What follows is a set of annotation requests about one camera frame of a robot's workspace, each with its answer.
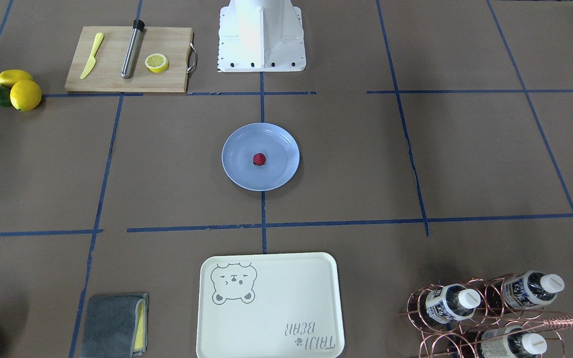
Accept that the blue plate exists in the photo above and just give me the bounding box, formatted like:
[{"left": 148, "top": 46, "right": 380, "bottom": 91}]
[{"left": 221, "top": 123, "right": 300, "bottom": 192}]

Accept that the red strawberry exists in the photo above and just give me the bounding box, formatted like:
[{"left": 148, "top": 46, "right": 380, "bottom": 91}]
[{"left": 252, "top": 153, "right": 267, "bottom": 166}]

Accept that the cream bear tray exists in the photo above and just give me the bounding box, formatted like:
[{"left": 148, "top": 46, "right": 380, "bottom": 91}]
[{"left": 196, "top": 252, "right": 345, "bottom": 358}]

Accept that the lemon half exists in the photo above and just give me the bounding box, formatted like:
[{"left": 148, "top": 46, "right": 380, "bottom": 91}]
[{"left": 145, "top": 54, "right": 169, "bottom": 73}]

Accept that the wooden cutting board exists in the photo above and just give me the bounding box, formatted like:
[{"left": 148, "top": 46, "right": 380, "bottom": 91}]
[{"left": 64, "top": 26, "right": 194, "bottom": 93}]

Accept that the steel cylinder tool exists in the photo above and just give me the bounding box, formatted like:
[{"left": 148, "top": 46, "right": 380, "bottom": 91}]
[{"left": 120, "top": 19, "right": 145, "bottom": 79}]

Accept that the grey folded cloth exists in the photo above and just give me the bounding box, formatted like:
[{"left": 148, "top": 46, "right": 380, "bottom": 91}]
[{"left": 79, "top": 292, "right": 149, "bottom": 358}]

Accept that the yellow plastic knife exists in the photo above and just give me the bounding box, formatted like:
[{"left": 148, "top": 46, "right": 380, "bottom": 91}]
[{"left": 80, "top": 32, "right": 104, "bottom": 80}]

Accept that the yellow lemon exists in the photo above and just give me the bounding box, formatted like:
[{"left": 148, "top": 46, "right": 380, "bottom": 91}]
[
  {"left": 0, "top": 69, "right": 34, "bottom": 89},
  {"left": 10, "top": 79, "right": 43, "bottom": 111}
]

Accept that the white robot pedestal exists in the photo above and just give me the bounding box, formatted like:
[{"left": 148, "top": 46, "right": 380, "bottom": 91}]
[{"left": 217, "top": 0, "right": 307, "bottom": 73}]

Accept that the copper wire bottle rack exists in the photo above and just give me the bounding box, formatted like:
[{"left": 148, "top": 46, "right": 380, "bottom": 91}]
[{"left": 399, "top": 273, "right": 573, "bottom": 358}]

